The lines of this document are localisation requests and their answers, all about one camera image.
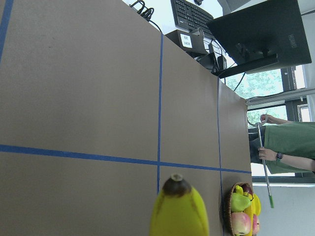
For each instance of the yellow plastic banana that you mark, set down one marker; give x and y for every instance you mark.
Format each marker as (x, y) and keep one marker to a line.
(179, 210)
(255, 208)

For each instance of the brown wicker basket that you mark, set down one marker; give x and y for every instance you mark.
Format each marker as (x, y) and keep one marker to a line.
(227, 205)

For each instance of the black box with label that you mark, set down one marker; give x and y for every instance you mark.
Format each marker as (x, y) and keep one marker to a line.
(190, 43)

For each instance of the black keyboard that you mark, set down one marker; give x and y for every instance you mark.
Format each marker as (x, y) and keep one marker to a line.
(190, 17)

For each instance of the green plastic pear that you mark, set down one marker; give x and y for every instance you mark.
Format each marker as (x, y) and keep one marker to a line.
(239, 202)

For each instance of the person in green shirt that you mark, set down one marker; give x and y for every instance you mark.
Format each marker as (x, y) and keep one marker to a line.
(285, 146)

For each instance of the pink red plastic apple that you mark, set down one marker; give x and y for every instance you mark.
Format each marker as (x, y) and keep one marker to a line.
(241, 223)

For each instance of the metal stick with green tip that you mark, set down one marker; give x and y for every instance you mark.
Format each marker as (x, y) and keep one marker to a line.
(258, 125)

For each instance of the black computer monitor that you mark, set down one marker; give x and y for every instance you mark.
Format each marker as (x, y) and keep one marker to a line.
(266, 36)

